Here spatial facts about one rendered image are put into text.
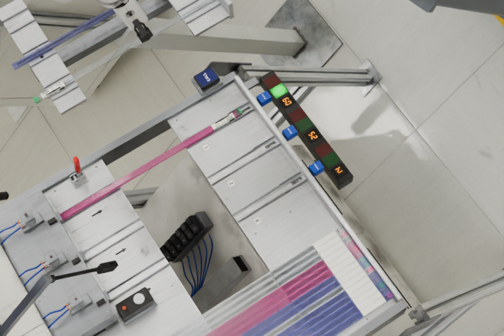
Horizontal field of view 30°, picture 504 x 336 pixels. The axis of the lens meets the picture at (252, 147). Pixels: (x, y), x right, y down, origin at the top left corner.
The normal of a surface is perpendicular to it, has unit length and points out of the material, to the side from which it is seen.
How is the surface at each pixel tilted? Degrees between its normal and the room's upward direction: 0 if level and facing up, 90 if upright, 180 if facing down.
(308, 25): 0
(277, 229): 44
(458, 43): 0
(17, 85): 90
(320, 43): 0
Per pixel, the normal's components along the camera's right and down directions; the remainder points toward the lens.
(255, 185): -0.02, -0.42
